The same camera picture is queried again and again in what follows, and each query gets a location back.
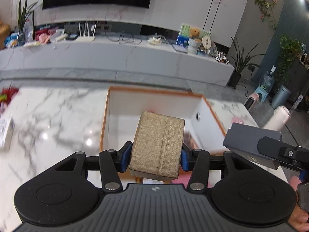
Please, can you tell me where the illustrated card box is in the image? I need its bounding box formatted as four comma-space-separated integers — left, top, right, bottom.
183, 132, 199, 150

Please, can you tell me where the brown cardboard box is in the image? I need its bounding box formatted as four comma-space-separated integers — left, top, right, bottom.
129, 111, 185, 181

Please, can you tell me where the dark grey box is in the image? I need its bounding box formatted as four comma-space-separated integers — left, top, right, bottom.
223, 123, 282, 170

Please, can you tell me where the white lotion tube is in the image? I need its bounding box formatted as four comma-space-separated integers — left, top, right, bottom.
263, 106, 291, 131

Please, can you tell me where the person right hand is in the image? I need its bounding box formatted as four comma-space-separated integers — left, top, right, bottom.
288, 176, 309, 232

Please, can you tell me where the large orange storage box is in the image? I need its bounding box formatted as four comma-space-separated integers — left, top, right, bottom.
99, 87, 227, 155

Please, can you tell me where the grey trash bin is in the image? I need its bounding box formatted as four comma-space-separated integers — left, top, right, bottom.
271, 85, 291, 109

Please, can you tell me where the water bottle dispenser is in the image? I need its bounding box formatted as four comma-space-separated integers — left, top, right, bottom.
259, 66, 277, 93

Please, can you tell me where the potted plant right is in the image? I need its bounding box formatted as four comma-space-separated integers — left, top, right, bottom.
227, 37, 265, 89

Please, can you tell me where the white small box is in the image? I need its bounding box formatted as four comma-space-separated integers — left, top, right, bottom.
0, 117, 14, 151

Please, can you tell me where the teddy bear in pots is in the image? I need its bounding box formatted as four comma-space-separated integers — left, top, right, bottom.
188, 28, 202, 55

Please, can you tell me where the green painted picture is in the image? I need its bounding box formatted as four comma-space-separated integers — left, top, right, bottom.
176, 24, 212, 54

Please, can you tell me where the white wifi router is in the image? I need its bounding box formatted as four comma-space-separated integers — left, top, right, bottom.
76, 23, 97, 43

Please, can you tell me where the red feather toy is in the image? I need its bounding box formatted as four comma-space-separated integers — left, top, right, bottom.
0, 85, 19, 113

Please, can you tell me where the white power strip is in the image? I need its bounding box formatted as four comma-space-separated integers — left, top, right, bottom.
147, 36, 162, 46

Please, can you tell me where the white tablet device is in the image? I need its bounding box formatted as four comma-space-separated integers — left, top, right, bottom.
49, 29, 68, 43

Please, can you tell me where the brown gourd vase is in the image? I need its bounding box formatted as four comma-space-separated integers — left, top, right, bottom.
0, 21, 11, 50

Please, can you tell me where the glass vase plant left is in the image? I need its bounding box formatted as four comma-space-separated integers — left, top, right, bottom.
17, 0, 38, 46

